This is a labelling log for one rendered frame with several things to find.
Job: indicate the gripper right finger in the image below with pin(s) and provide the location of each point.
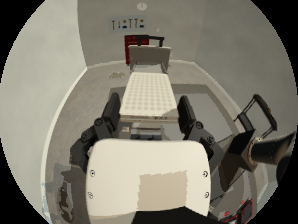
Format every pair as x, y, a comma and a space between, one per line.
189, 125

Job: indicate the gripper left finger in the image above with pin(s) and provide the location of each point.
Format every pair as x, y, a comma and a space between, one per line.
102, 129

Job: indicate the beige plate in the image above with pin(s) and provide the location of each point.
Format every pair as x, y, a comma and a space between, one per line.
149, 99

